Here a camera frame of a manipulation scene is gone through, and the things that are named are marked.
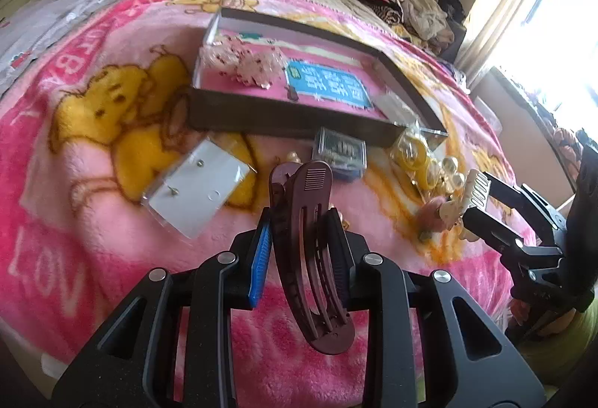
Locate white comb claw clip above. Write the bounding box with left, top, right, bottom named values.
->
left=460, top=169, right=492, bottom=210

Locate pink pompom hair clip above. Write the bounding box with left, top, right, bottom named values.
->
left=417, top=195, right=461, bottom=240

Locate white printed bedsheet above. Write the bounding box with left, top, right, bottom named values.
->
left=0, top=0, right=160, bottom=84

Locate white earring card packet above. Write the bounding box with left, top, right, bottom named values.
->
left=142, top=139, right=255, bottom=240

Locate maroon hair clip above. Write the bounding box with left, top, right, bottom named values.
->
left=268, top=159, right=357, bottom=355

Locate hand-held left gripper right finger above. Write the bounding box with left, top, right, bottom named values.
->
left=327, top=207, right=547, bottom=408

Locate yellow hoop earrings packet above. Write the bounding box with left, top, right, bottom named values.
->
left=390, top=120, right=449, bottom=191

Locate small clear jewelry box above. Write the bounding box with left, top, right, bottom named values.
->
left=311, top=126, right=370, bottom=182

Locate cardboard box with pink inside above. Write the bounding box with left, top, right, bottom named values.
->
left=187, top=7, right=449, bottom=151

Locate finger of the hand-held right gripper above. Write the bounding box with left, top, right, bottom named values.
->
left=483, top=171, right=569, bottom=232
left=464, top=206, right=564, bottom=269

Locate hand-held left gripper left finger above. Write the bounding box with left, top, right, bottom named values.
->
left=51, top=207, right=274, bottom=408

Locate person's right hand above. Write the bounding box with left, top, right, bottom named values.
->
left=509, top=300, right=577, bottom=334

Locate pile of clothes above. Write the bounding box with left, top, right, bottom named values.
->
left=354, top=0, right=468, bottom=60

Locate window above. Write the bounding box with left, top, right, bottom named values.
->
left=495, top=0, right=598, bottom=128

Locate person's right forearm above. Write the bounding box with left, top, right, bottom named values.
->
left=518, top=310, right=598, bottom=390

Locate pink printed bear blanket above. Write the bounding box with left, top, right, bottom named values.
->
left=0, top=0, right=538, bottom=408

